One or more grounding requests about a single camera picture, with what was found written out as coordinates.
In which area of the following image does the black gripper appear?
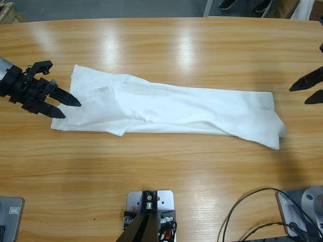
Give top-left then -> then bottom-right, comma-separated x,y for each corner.
289,43 -> 323,105
0,60 -> 82,119

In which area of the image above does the white t-shirt with black print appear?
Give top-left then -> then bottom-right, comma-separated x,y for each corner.
49,65 -> 286,151

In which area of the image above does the brown board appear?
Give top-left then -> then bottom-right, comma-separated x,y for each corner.
261,0 -> 301,19

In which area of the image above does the wooden crate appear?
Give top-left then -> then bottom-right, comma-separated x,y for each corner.
0,0 -> 26,25

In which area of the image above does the black cable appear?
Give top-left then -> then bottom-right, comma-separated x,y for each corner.
223,187 -> 323,242

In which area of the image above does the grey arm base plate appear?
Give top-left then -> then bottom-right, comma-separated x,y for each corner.
0,197 -> 25,242
275,189 -> 323,237

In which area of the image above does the white post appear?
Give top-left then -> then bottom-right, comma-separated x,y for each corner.
203,0 -> 215,17

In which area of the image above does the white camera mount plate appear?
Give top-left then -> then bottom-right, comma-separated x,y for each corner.
125,190 -> 176,215

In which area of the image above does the dark camera post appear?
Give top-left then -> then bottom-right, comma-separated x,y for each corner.
116,191 -> 162,242

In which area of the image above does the black wire tangle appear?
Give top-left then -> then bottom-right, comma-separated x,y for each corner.
158,220 -> 179,242

